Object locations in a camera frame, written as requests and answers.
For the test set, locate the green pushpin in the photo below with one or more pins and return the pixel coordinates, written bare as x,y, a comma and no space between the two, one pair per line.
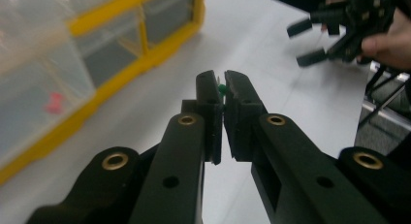
221,89

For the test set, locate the clear plastic drawer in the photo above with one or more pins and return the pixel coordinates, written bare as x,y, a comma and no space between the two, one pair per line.
32,72

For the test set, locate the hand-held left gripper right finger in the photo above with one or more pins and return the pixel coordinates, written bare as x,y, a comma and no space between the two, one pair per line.
240,120

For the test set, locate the red pushpin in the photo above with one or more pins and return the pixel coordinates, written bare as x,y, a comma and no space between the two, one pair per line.
54,102

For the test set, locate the aluminium floor rail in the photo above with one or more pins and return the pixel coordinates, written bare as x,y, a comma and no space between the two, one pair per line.
394,119

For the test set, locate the black metal stand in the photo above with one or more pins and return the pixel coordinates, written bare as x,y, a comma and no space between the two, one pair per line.
383,104

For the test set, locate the yellow and black drawer organizer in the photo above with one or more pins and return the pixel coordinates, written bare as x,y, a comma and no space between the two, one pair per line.
129,73

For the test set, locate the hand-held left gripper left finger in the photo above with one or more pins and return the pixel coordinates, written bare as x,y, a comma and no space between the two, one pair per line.
211,120

